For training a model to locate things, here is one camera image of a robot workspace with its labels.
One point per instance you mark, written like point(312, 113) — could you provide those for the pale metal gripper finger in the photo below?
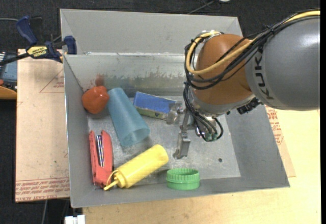
point(173, 116)
point(183, 146)

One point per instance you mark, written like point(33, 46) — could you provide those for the orange-red toy pepper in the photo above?
point(94, 99)

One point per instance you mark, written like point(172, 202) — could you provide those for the brown cardboard board, red print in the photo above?
point(40, 126)

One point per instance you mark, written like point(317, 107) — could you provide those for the yellow squeeze bottle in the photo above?
point(142, 165)

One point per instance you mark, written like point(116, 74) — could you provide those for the grey metal bin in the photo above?
point(152, 32)

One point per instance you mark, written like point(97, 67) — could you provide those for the translucent blue plastic cup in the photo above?
point(126, 116)

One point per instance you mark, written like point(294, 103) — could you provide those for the red stapler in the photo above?
point(104, 164)

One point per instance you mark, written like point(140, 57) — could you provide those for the black cylinder on white bracket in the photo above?
point(246, 108)

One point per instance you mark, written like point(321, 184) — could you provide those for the blue and green box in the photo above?
point(151, 102)

